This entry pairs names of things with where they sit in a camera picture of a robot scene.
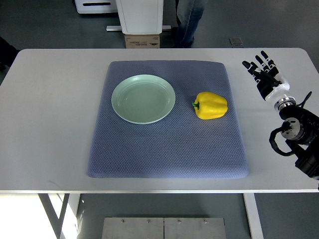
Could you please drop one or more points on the grey table frame strut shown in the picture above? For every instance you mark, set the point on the grey table frame strut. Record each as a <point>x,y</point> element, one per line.
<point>55,220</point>

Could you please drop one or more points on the blue textured mat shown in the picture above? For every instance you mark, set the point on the blue textured mat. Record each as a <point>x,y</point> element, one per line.
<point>179,146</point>

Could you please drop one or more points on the person legs in jeans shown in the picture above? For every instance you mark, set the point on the person legs in jeans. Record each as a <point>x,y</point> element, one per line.
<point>188,14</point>

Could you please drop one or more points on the grey floor outlet plate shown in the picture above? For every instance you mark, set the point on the grey floor outlet plate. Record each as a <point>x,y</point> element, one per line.
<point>236,41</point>

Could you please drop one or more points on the white appliance with slot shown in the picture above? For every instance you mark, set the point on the white appliance with slot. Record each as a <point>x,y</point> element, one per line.
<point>95,6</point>

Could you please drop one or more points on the yellow bell pepper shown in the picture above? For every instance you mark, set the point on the yellow bell pepper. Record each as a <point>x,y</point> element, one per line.
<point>208,105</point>

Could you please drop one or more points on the white table leg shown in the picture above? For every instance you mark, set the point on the white table leg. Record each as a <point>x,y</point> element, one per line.
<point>253,216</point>

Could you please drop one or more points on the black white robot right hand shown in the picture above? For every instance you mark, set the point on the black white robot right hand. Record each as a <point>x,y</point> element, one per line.
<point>269,81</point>

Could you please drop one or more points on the white cabinet on stand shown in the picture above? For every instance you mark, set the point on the white cabinet on stand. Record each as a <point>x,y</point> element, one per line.
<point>140,17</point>

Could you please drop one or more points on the light green plate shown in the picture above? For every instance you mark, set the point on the light green plate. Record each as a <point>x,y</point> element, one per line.
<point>143,99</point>

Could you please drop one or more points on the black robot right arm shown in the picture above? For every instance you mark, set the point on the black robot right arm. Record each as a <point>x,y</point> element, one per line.
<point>300,128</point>

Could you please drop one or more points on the dark object at left edge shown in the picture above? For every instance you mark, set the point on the dark object at left edge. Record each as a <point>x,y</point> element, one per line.
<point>8,53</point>

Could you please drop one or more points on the grey metal base plate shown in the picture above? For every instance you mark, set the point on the grey metal base plate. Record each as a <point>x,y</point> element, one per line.
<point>163,228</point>

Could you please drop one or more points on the cardboard box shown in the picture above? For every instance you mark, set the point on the cardboard box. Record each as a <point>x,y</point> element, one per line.
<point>144,41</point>

